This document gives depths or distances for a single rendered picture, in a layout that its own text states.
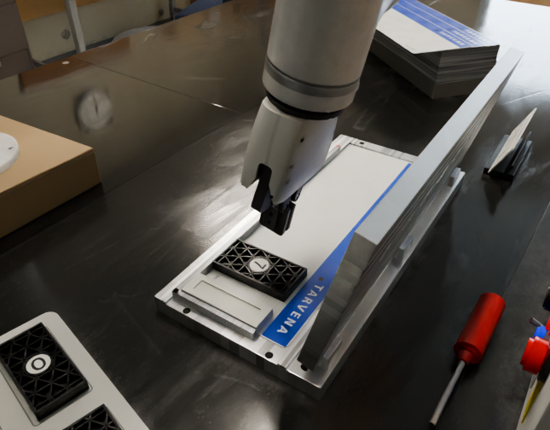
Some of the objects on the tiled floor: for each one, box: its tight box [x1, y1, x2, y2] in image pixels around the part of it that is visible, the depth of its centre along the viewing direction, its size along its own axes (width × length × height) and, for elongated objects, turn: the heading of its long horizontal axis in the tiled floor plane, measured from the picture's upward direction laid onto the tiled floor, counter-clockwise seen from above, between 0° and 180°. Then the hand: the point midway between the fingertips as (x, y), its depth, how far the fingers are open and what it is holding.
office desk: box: [15, 0, 182, 67], centre depth 335 cm, size 140×72×75 cm, turn 144°
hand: (276, 213), depth 57 cm, fingers closed
